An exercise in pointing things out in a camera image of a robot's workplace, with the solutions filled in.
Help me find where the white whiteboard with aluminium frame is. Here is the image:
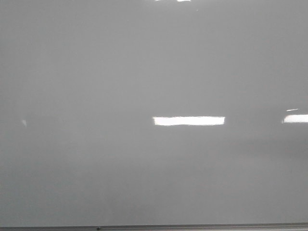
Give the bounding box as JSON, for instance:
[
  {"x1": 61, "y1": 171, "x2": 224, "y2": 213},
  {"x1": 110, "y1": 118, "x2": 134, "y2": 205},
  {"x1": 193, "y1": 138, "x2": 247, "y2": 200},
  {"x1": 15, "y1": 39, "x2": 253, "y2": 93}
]
[{"x1": 0, "y1": 0, "x2": 308, "y2": 226}]

